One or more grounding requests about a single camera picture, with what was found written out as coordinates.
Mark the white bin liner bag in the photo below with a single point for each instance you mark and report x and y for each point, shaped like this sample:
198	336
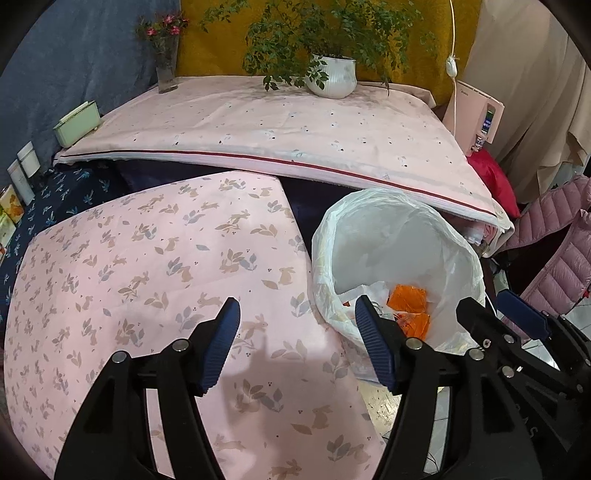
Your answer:
392	240

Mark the beige curtain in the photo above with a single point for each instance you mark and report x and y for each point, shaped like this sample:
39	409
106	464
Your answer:
531	92

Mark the pink down jacket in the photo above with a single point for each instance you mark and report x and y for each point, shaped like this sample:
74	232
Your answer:
554	240

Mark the wide white cosmetic bottle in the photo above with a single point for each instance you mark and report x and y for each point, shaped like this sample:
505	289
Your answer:
28	159

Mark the pale green tissue pack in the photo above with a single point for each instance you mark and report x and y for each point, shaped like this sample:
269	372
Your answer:
5	230

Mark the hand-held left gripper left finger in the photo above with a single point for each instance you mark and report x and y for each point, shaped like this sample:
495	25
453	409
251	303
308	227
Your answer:
221	341

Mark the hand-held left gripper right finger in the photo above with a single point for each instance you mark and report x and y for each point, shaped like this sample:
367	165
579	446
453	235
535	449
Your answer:
371	334

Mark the navy floral cloth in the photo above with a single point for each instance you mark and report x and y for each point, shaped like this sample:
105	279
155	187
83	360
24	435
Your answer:
60	194

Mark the glass vase with flowers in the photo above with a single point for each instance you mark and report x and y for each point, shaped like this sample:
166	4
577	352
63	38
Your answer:
166	69

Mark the mustard yellow cloth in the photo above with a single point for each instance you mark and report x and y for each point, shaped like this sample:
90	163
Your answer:
212	41

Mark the potted green plant white pot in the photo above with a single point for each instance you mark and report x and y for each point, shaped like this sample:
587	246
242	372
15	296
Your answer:
332	76

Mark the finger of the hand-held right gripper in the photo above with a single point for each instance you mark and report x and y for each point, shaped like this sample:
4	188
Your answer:
521	311
475	318

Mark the grey blue backdrop cloth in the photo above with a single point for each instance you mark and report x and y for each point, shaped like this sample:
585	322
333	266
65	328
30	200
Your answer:
69	60

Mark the floral tin can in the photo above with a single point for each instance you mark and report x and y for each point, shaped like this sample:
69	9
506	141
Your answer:
11	205

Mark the pink box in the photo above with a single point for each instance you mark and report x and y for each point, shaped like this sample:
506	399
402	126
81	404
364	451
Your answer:
471	106

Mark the pale green tissue box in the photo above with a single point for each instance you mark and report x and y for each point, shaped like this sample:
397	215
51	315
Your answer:
76	127

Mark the orange plastic bag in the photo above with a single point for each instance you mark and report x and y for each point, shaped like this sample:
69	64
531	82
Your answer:
408	300

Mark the pale pink cloth red stripe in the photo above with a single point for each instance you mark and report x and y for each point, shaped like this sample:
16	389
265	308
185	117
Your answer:
277	124

